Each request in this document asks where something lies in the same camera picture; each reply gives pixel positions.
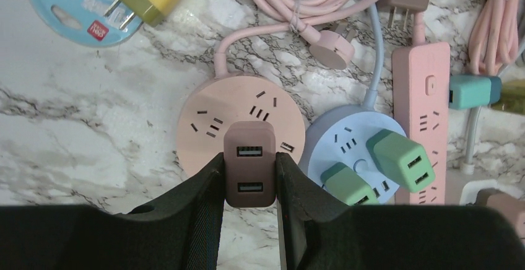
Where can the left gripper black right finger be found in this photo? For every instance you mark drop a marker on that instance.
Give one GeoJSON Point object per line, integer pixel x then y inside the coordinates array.
{"type": "Point", "coordinates": [317, 231]}

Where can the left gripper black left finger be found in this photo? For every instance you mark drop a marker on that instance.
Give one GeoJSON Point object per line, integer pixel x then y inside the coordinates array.
{"type": "Point", "coordinates": [178, 230]}

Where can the dark green plug adapter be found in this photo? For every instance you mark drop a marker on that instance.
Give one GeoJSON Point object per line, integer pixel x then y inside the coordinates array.
{"type": "Point", "coordinates": [401, 159]}

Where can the teal plug adapter behind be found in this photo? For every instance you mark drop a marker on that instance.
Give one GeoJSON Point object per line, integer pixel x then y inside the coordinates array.
{"type": "Point", "coordinates": [467, 91]}

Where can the yellow plug adapter centre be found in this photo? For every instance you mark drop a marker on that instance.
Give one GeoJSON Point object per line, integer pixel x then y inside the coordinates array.
{"type": "Point", "coordinates": [511, 98]}

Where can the blue round power strip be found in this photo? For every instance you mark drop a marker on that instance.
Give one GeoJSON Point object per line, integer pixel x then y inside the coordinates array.
{"type": "Point", "coordinates": [340, 135]}

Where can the pink round power strip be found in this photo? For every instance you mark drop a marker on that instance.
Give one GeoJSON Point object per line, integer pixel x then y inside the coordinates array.
{"type": "Point", "coordinates": [212, 108]}

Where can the white power strip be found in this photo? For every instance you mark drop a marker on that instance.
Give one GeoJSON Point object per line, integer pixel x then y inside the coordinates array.
{"type": "Point", "coordinates": [471, 189]}

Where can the blue oval power strip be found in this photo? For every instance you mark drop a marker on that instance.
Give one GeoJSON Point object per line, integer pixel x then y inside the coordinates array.
{"type": "Point", "coordinates": [93, 23]}

